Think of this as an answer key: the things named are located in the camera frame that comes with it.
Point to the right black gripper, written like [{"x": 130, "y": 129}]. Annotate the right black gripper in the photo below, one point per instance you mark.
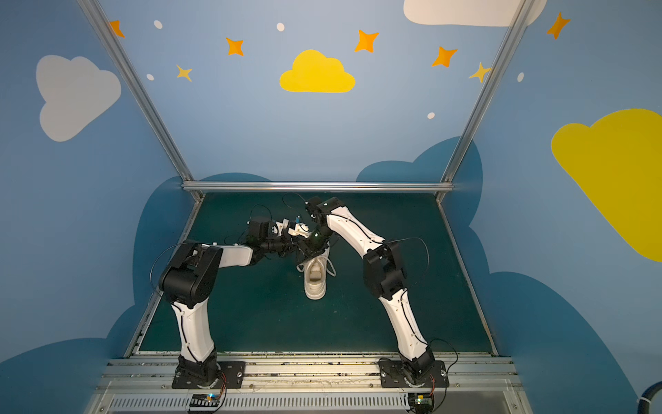
[{"x": 315, "y": 241}]

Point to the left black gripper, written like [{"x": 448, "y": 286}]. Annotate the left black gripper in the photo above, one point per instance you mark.
[{"x": 289, "y": 241}]

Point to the white sneaker shoe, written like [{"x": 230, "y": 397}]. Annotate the white sneaker shoe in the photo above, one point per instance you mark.
[{"x": 315, "y": 289}]

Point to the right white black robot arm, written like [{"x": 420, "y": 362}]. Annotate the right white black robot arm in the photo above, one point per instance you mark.
[{"x": 384, "y": 275}]

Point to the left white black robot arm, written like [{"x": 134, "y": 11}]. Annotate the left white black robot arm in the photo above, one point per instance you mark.
[{"x": 187, "y": 284}]

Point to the green table mat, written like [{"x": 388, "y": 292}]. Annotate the green table mat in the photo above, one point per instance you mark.
[{"x": 264, "y": 307}]

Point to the left green circuit board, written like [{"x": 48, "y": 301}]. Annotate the left green circuit board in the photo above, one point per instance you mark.
[{"x": 204, "y": 403}]

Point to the green circuit board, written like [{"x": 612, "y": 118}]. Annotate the green circuit board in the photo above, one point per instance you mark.
[
  {"x": 204, "y": 403},
  {"x": 420, "y": 403}
]

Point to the right green circuit board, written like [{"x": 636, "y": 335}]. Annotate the right green circuit board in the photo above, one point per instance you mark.
[{"x": 420, "y": 403}]

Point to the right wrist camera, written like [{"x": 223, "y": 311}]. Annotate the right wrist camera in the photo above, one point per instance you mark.
[{"x": 299, "y": 229}]

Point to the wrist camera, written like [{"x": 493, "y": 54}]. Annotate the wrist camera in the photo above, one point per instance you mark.
[
  {"x": 261, "y": 229},
  {"x": 299, "y": 229}
]

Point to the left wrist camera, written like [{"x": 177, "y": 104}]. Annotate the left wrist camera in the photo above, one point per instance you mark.
[{"x": 261, "y": 229}]

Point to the horizontal aluminium frame bar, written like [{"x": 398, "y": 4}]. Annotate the horizontal aluminium frame bar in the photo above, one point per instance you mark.
[{"x": 310, "y": 187}]

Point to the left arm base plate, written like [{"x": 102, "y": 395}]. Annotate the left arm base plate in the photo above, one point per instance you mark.
[{"x": 209, "y": 375}]

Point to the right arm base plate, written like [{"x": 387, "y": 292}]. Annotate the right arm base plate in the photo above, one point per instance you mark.
[{"x": 394, "y": 374}]

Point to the aluminium rail base frame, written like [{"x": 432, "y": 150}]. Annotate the aluminium rail base frame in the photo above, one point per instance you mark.
[{"x": 311, "y": 383}]

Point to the left aluminium frame post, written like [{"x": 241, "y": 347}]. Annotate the left aluminium frame post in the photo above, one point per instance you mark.
[{"x": 113, "y": 46}]

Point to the aluminium frame post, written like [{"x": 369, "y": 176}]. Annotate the aluminium frame post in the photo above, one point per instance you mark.
[
  {"x": 113, "y": 46},
  {"x": 502, "y": 60}
]

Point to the right aluminium frame post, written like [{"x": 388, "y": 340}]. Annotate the right aluminium frame post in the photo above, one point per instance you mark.
[{"x": 502, "y": 60}]

